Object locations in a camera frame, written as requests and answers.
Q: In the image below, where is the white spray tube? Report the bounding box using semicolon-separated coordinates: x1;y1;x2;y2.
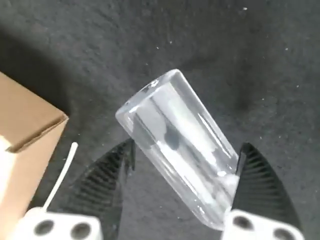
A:
42;142;79;213

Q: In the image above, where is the brown cardboard box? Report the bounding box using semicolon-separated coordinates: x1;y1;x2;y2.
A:
0;71;70;225

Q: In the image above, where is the clear plastic bottle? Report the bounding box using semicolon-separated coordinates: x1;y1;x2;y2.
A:
115;68;240;238

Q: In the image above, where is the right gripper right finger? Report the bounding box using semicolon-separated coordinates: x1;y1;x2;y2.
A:
221;142;306;240

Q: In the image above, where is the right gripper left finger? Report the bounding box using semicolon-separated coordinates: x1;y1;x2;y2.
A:
14;138;137;240

